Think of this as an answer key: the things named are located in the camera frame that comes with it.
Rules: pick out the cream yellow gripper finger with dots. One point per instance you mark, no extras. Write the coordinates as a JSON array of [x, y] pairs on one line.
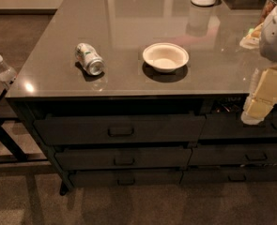
[[262, 96]]

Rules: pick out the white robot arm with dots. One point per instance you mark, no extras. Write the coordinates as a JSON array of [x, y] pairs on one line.
[[268, 38]]

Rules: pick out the dark top right drawer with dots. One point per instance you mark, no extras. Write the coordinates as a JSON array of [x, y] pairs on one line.
[[229, 126]]

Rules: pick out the dark drawer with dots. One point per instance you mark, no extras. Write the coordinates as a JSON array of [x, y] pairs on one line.
[[119, 129], [125, 178], [229, 126], [261, 174], [234, 154], [123, 158]]

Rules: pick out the dark middle right drawer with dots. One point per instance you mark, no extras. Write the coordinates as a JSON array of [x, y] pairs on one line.
[[234, 154]]

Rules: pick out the dark bottom right drawer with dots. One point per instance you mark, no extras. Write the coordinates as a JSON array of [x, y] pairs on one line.
[[261, 174]]

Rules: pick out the dark top left drawer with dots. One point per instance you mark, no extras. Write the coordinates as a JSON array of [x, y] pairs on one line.
[[119, 129]]

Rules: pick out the dark bottom left drawer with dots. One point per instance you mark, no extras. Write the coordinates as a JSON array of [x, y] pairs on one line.
[[125, 178]]

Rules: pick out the dark middle left drawer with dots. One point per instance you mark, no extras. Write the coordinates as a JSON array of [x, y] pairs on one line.
[[123, 158]]

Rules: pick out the white snack bag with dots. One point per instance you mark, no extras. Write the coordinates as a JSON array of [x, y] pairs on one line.
[[251, 40]]

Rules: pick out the jar of nuts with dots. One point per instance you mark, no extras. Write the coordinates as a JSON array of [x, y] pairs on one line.
[[267, 9]]

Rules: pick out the white paper bowl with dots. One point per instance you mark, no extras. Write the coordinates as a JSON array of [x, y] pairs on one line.
[[165, 57]]

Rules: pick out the silver green soda can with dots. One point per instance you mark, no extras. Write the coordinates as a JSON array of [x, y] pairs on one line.
[[89, 59]]

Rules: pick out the clear plastic water bottle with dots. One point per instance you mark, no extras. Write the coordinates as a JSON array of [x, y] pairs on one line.
[[7, 73]]

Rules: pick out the black side table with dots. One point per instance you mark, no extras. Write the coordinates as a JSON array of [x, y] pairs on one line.
[[16, 152]]

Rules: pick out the dark drawer cabinet frame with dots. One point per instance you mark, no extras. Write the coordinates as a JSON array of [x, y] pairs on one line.
[[30, 109]]

